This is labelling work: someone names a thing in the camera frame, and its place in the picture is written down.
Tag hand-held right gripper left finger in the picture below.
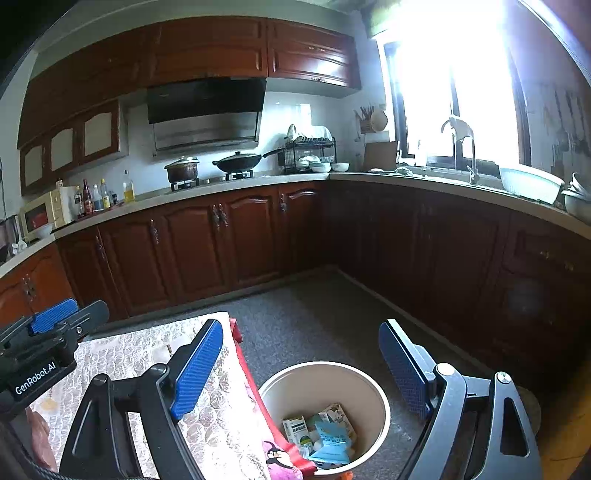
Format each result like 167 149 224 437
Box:
59 318 225 480

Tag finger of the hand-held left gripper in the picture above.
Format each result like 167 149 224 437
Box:
51 300 110 343
25 298 79 337

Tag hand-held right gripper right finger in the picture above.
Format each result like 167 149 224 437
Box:
379 318 542 480

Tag patterned cardboard box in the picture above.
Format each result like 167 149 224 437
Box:
318 403 358 439

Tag white plastic bucket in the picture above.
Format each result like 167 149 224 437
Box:
257 361 392 476

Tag blue packet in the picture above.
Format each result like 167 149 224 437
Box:
307 421 352 466

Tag white green milk carton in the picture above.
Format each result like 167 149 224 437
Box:
281 414 310 457

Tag person's left hand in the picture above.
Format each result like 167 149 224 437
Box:
23 406 58 474

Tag cream lace tablecloth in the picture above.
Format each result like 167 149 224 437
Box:
28 311 273 480

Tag cream microwave oven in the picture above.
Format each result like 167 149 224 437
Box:
18 190 60 243

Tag white paper box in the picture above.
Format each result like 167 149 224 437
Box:
56 186 80 222

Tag red printed cloth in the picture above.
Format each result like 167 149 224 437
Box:
228 318 319 480

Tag brown wooden base cabinets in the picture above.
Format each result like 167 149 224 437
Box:
0 178 591 384

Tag dark cooking pot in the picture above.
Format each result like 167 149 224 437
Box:
164 156 201 184

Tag grey kitchen countertop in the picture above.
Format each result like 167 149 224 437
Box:
0 171 591 280

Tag black gas stove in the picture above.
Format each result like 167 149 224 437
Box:
168 170 256 191

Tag black wok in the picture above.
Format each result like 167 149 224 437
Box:
212 148 284 174

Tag brown cutting board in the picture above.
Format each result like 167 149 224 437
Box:
362 141 399 172

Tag large white basin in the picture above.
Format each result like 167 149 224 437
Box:
499 165 565 205

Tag stacked white bowls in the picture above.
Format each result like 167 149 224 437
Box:
561 173 591 227

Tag black range hood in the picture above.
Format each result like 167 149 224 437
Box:
147 77 267 153

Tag black dish rack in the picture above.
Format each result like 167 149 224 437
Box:
283 124 337 175

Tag metal sink faucet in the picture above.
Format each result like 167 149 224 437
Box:
441 116 481 185

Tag utensil holder with chopsticks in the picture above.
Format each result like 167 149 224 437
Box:
353 104 375 136

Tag white dish cloth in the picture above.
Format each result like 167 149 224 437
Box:
286 124 333 140

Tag kitchen window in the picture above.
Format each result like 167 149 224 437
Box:
376 0 532 168

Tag brown wooden upper cabinets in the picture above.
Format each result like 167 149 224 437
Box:
16 16 363 197

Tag hanging kitchen utensils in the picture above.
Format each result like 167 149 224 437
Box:
545 88 591 158

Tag black cable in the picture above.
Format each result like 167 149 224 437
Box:
0 425 61 480

